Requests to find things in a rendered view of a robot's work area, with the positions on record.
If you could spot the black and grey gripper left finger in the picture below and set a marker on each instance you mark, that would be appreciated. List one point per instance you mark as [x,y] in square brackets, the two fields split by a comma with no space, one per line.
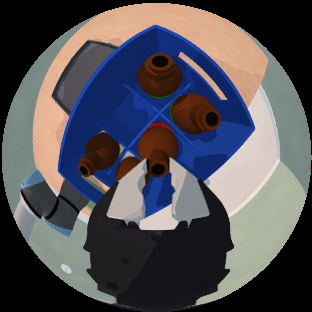
[123,202]

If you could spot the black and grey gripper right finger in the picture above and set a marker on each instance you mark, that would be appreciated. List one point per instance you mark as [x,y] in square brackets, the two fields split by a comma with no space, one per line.
[195,203]

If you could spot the blue plastic crate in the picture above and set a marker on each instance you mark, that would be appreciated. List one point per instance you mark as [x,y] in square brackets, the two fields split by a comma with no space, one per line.
[106,101]

